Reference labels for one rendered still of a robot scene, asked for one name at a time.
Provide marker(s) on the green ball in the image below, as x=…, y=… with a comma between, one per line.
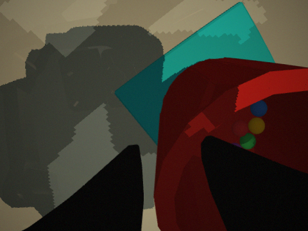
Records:
x=248, y=141

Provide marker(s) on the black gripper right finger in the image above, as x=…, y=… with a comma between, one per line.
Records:
x=253, y=193

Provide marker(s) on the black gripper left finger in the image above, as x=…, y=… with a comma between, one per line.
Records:
x=113, y=200

